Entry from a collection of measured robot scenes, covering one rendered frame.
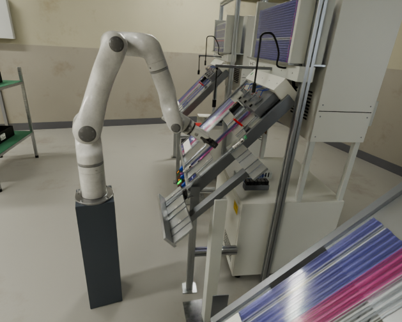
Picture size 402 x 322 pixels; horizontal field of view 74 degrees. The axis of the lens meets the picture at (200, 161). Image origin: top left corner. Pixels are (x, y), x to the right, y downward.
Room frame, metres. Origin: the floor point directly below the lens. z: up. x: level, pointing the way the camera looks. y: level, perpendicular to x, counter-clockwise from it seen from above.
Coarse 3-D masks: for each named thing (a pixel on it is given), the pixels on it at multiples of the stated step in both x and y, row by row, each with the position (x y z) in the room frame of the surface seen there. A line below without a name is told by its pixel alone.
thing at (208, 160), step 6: (198, 144) 1.72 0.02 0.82; (204, 144) 1.65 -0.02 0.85; (192, 150) 1.71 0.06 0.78; (198, 150) 1.64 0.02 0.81; (204, 150) 1.57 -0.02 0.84; (186, 156) 1.71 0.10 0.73; (192, 156) 1.63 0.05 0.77; (198, 156) 1.56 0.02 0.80; (210, 156) 1.44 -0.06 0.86; (186, 162) 1.60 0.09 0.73; (198, 162) 1.48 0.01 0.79; (204, 162) 1.43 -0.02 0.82; (210, 162) 1.37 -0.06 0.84; (192, 168) 1.47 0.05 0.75; (198, 168) 1.42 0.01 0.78; (204, 168) 1.37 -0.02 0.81; (192, 174) 1.39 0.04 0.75
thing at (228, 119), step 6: (246, 84) 1.98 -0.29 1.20; (234, 96) 1.96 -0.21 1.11; (246, 108) 1.63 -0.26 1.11; (228, 114) 1.76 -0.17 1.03; (240, 114) 1.61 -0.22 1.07; (252, 114) 1.49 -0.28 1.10; (264, 114) 1.39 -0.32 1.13; (228, 120) 1.68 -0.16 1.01; (246, 120) 1.49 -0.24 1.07; (252, 120) 1.43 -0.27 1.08; (258, 120) 1.38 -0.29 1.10; (228, 126) 1.60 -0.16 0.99; (240, 126) 1.47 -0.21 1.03; (234, 132) 1.47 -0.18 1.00; (240, 132) 1.41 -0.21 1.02
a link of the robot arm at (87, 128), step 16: (112, 32) 1.17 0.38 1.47; (112, 48) 1.14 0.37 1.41; (96, 64) 1.17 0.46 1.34; (112, 64) 1.17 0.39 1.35; (96, 80) 1.17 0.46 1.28; (112, 80) 1.21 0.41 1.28; (96, 96) 1.16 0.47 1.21; (80, 112) 1.12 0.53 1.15; (96, 112) 1.14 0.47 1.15; (80, 128) 1.08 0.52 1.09; (96, 128) 1.11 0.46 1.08
